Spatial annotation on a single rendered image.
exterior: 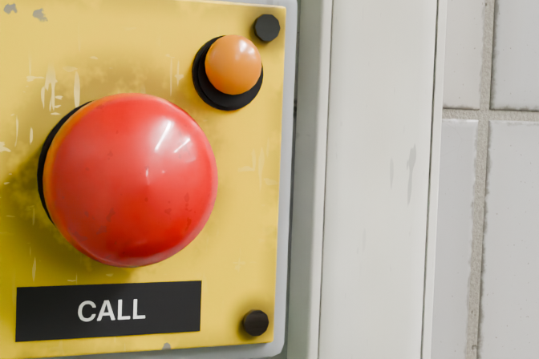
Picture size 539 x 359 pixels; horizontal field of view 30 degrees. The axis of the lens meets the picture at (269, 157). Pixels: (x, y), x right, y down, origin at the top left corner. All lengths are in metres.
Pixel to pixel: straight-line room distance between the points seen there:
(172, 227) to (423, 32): 0.15
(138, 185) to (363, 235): 0.13
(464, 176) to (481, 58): 0.04
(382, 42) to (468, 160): 0.07
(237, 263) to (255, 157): 0.03
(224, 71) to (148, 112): 0.03
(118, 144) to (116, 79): 0.03
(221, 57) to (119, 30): 0.03
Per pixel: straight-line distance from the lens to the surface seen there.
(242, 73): 0.25
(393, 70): 0.34
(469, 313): 0.39
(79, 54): 0.24
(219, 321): 0.26
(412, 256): 0.35
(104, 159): 0.22
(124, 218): 0.22
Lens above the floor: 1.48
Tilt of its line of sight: 3 degrees down
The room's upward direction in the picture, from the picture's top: 2 degrees clockwise
